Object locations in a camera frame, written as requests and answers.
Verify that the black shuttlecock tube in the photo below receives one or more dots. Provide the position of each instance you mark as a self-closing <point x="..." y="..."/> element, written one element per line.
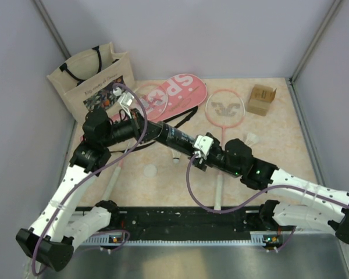
<point x="175" y="139"/>

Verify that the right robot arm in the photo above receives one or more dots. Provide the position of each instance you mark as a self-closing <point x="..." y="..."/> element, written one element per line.
<point x="320" y="208"/>

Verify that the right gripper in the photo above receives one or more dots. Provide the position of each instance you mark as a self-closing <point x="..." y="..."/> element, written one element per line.
<point x="203" y="163"/>

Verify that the pink racket right side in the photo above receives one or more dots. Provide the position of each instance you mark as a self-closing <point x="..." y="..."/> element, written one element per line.
<point x="225" y="109"/>

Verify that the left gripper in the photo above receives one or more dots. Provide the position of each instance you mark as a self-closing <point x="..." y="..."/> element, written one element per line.
<point x="137" y="122"/>

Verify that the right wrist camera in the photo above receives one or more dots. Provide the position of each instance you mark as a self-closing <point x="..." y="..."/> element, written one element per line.
<point x="202" y="146"/>

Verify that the pink racket on cover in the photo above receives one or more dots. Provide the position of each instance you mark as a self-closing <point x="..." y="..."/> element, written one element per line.
<point x="155" y="100"/>

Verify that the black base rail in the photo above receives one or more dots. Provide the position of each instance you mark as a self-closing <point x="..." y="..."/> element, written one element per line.
<point x="188" y="224"/>

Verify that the beige floral tote bag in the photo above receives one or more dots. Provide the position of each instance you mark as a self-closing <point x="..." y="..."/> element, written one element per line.
<point x="85" y="81"/>

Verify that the translucent tube lid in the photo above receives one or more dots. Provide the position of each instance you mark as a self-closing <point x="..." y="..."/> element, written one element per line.
<point x="150" y="170"/>

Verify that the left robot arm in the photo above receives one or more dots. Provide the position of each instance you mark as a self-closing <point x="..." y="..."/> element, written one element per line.
<point x="52" y="240"/>

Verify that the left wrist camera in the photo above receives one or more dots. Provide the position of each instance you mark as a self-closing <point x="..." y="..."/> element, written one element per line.
<point x="124" y="98"/>

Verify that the small cardboard box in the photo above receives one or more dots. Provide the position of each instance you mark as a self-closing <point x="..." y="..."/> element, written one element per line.
<point x="260" y="99"/>

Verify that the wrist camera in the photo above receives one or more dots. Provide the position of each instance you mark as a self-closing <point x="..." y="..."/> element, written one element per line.
<point x="202" y="146"/>
<point x="124" y="98"/>

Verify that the pink racket cover bag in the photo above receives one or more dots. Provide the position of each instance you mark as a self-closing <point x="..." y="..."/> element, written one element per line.
<point x="185" y="94"/>

